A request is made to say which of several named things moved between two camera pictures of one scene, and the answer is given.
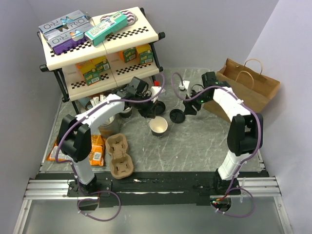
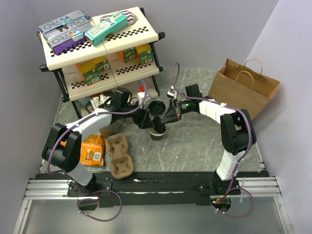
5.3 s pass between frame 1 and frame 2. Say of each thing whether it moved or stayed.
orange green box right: stayed
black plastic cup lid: moved
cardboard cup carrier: stayed
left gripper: moved
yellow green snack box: stayed
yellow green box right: stayed
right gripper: moved
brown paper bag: stayed
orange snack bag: stayed
